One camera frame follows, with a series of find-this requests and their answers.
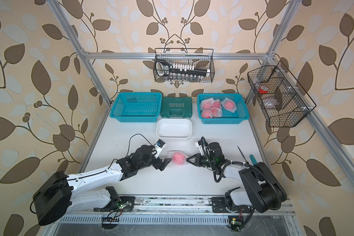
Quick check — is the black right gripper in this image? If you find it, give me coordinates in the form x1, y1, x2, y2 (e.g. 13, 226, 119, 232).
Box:
186, 153, 216, 167

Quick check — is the red apple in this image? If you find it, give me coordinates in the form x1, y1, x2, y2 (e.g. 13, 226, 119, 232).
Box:
172, 151, 187, 166
201, 110, 213, 119

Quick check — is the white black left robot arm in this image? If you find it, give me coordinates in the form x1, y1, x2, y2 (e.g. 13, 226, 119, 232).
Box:
30, 140, 171, 226

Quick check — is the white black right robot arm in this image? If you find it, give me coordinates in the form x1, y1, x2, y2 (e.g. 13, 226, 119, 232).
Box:
186, 140, 287, 213

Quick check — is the white plastic tray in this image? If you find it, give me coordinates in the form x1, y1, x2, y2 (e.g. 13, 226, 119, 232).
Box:
156, 119, 193, 140

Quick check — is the black yellow screwdriver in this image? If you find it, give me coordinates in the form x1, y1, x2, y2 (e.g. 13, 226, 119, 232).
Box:
237, 146, 248, 163

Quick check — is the netted apple front middle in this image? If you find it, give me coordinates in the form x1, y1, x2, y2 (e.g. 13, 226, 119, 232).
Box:
210, 107, 223, 118

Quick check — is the teal flat tool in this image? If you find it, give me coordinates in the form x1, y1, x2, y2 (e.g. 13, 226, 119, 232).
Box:
249, 154, 258, 165

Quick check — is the green plastic tool case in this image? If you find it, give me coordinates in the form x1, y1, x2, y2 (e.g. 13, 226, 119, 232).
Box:
160, 97, 192, 118

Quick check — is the teal right plastic basket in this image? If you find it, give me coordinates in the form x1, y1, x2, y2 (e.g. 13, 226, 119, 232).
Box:
197, 93, 250, 124

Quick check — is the teal plastic basket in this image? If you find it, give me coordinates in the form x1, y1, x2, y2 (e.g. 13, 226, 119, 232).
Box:
109, 92, 162, 123
197, 93, 250, 124

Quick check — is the netted apple back middle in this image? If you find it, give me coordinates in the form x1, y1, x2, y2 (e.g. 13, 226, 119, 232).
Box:
212, 99, 222, 109

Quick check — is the teal left plastic basket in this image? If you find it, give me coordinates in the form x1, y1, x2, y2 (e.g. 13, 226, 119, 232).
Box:
109, 92, 162, 123

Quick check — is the black white tool in basket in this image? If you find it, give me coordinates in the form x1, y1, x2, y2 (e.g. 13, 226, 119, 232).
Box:
154, 60, 211, 77

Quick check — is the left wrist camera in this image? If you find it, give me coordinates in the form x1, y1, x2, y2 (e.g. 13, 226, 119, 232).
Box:
152, 139, 166, 158

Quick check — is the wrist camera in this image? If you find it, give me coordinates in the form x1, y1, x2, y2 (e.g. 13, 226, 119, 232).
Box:
152, 139, 166, 158
195, 140, 208, 155

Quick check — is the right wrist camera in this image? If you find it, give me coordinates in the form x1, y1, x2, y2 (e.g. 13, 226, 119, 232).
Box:
195, 140, 208, 155

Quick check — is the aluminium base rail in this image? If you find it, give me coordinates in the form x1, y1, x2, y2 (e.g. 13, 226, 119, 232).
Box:
51, 194, 296, 216

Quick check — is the red object in wire basket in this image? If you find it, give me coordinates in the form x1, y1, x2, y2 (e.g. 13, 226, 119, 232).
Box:
258, 86, 269, 94

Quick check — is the black wire basket back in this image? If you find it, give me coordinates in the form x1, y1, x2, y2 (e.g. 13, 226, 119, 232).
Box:
153, 47, 215, 83

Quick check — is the black wire basket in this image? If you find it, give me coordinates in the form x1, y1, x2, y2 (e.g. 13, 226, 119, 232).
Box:
153, 47, 215, 83
247, 61, 317, 128

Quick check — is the black wire basket right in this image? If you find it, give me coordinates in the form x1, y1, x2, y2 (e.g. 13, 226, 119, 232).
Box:
247, 61, 317, 128

